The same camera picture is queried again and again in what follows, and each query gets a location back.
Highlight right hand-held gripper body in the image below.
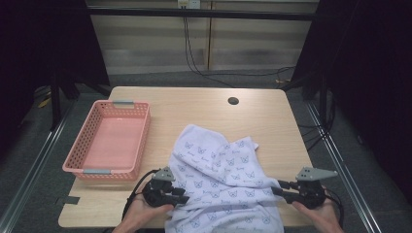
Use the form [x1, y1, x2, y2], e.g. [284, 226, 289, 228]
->
[285, 166, 339, 210]

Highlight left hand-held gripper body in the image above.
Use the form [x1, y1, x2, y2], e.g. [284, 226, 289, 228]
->
[142, 165, 187, 209]

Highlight white cat-print towel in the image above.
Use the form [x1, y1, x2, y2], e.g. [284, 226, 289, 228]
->
[164, 123, 286, 233]

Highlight pink plastic basket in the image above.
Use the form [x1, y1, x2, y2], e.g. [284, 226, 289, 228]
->
[61, 99, 153, 182]

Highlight person's right hand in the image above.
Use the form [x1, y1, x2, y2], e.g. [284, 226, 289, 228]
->
[292, 196, 342, 233]

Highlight person's left hand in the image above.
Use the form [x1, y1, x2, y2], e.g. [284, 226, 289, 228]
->
[120, 193, 175, 233]

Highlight black metal stand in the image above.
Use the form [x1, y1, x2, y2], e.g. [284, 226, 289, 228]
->
[49, 69, 63, 132]
[318, 74, 328, 128]

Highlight black tape strip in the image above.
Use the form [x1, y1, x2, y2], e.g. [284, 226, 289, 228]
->
[54, 194, 81, 206]

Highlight black curtain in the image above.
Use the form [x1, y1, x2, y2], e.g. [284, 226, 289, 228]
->
[0, 0, 111, 156]
[290, 0, 412, 206]

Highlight yellow floor item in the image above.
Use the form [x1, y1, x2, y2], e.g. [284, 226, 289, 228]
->
[37, 96, 52, 109]

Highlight black horizontal bar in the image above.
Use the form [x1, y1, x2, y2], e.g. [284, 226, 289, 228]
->
[86, 8, 318, 22]

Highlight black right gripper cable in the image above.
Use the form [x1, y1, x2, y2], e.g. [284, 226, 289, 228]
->
[324, 188, 345, 228]

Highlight metal floor rail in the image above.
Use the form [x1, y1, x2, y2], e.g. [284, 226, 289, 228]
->
[305, 101, 384, 233]
[0, 105, 72, 233]

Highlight black floor cables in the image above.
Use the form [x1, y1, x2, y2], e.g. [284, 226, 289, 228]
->
[296, 90, 336, 153]

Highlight black wall cable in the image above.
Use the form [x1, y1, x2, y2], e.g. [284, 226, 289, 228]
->
[183, 6, 296, 88]

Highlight white wall socket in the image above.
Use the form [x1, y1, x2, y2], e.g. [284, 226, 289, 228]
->
[177, 0, 202, 10]

